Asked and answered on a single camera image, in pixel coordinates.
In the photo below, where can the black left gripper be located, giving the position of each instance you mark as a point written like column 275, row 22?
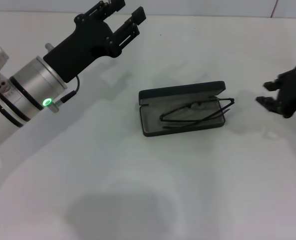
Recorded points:
column 83, row 45

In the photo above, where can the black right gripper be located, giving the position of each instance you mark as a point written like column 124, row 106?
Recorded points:
column 292, row 95

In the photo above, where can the black glasses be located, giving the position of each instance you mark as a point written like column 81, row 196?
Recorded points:
column 231, row 100

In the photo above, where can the black glasses case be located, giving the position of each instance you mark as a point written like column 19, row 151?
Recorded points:
column 177, row 91

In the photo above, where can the silver gripper connector post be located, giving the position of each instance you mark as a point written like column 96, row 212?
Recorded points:
column 48, row 46

